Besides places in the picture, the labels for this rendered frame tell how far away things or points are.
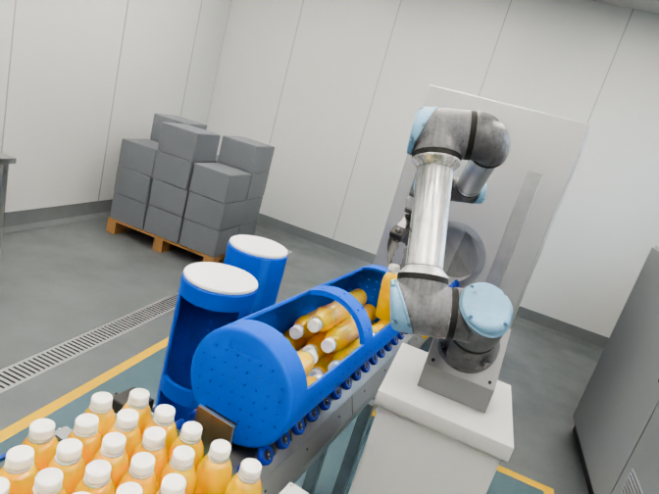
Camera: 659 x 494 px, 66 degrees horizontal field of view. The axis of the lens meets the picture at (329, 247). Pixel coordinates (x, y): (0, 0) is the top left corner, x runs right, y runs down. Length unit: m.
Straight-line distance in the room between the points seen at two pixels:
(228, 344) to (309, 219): 5.34
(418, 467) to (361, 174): 5.13
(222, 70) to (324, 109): 1.48
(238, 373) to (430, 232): 0.53
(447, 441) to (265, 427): 0.42
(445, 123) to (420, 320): 0.45
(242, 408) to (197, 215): 3.65
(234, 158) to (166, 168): 0.64
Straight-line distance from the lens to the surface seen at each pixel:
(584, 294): 6.26
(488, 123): 1.23
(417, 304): 1.10
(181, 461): 0.99
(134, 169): 5.11
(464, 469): 1.31
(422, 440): 1.28
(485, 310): 1.11
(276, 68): 6.64
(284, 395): 1.13
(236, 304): 1.83
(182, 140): 4.77
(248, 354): 1.15
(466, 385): 1.30
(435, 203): 1.16
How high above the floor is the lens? 1.74
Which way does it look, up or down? 15 degrees down
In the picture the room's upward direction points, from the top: 16 degrees clockwise
